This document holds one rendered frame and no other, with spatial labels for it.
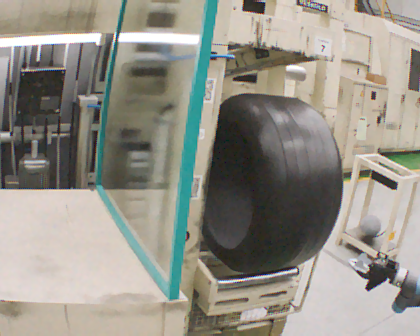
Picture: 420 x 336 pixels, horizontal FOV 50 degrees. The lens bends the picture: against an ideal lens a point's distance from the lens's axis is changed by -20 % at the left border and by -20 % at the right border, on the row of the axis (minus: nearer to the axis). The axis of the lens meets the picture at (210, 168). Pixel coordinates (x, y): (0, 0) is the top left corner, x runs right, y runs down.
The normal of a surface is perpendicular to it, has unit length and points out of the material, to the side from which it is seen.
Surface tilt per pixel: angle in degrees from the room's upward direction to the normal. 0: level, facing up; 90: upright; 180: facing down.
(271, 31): 90
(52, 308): 90
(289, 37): 90
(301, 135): 42
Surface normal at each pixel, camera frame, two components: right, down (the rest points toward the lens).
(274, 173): -0.29, -0.11
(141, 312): 0.41, 0.33
